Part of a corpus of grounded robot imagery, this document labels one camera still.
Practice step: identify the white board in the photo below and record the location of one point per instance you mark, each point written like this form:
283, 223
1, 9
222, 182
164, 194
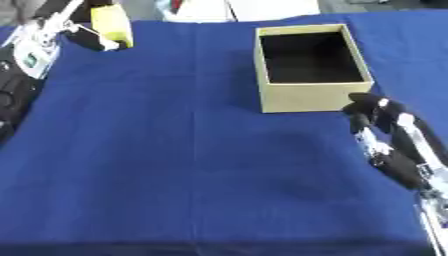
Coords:
274, 9

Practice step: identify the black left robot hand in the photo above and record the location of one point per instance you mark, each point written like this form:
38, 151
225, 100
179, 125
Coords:
87, 37

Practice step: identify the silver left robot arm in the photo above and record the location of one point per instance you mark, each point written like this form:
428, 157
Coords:
35, 58

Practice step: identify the tan cardboard box black inside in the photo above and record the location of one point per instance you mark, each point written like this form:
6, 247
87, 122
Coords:
309, 95

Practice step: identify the yellow block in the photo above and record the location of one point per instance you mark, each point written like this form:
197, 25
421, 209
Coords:
112, 23

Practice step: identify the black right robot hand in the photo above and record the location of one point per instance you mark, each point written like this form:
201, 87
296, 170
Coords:
402, 160

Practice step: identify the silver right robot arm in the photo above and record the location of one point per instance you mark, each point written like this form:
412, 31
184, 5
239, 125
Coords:
436, 220

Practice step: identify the white bag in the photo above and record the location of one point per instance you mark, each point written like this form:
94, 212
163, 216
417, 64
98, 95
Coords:
195, 11

